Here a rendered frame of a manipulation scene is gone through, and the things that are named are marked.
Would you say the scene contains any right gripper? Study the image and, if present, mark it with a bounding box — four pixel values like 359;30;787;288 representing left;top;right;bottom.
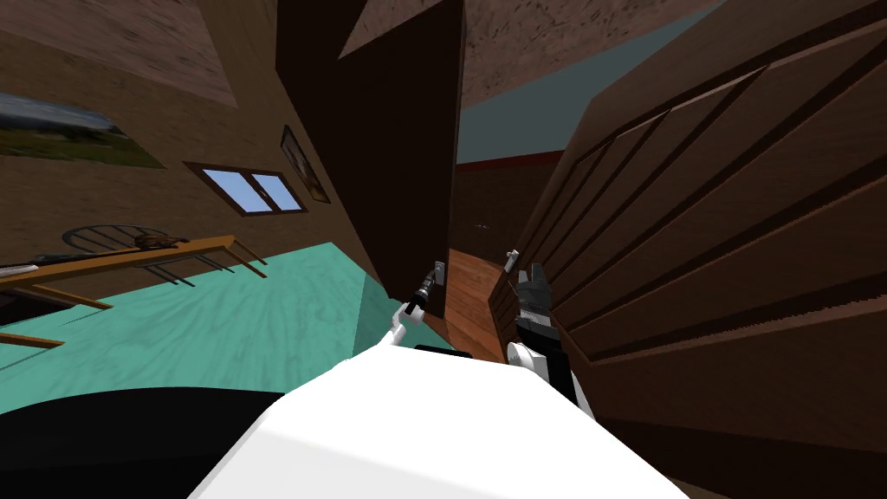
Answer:
515;262;555;318

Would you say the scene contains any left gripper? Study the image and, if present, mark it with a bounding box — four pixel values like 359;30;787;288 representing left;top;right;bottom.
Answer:
405;270;438;315

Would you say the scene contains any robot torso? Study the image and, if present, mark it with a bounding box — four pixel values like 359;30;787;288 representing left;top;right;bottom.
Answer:
186;342;694;499

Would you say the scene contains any dark brown door leaf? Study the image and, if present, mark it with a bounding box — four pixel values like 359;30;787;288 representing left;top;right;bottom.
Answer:
275;0;467;321

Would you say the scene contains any brown panelled door leaf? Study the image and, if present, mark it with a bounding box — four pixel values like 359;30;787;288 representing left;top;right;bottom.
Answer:
487;0;887;499

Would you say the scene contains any brown framed window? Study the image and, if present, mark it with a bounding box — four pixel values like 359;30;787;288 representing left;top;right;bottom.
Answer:
183;161;310;218

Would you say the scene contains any wooden table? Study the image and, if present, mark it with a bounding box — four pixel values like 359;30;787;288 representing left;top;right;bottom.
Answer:
0;234;269;350

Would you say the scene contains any small framed wall picture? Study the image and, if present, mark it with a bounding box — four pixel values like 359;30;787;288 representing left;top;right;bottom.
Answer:
280;124;333;205

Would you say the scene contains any black wire chair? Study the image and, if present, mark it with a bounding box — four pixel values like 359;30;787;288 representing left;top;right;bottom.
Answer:
62;224;217;288

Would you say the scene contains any large landscape wall picture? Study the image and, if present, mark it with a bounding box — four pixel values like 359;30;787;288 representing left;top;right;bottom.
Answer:
0;91;167;171

